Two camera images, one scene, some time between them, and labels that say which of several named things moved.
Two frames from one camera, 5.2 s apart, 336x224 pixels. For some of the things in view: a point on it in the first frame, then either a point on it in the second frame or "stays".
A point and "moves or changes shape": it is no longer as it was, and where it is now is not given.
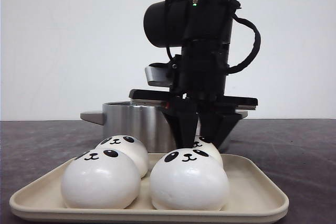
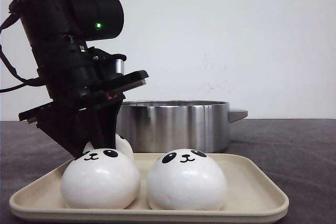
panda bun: x=130 y=146 moves or changes shape
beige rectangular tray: x=254 y=196 stays
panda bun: x=100 y=179 stays
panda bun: x=188 y=179 stays
